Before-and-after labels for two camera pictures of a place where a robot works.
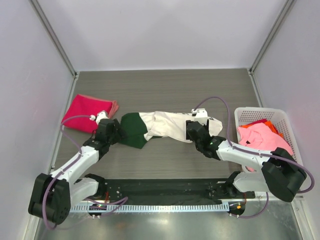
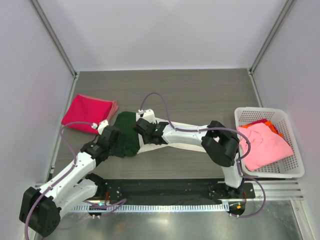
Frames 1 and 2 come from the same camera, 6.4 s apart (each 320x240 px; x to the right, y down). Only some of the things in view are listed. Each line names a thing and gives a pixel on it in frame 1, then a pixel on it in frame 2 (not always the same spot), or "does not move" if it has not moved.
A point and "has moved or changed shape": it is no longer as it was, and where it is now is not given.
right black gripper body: [207, 126] to [146, 140]
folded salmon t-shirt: [114, 108] does not move
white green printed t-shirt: [137, 128] has moved or changed shape
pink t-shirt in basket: [260, 137] does not move
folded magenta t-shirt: [77, 117] does not move
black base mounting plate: [172, 190] does not move
